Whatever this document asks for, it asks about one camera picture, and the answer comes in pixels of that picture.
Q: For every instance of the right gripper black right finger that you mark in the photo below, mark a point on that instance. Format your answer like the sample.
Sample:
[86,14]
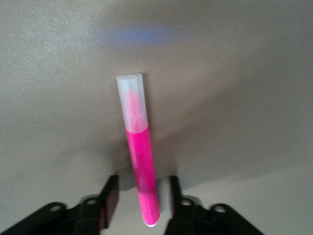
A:
[176,198]

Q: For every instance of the pink highlighter with clear cap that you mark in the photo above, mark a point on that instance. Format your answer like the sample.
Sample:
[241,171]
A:
[141,151]

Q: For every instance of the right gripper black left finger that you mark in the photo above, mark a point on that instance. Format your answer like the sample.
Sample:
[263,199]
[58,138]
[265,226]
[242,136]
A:
[110,198]

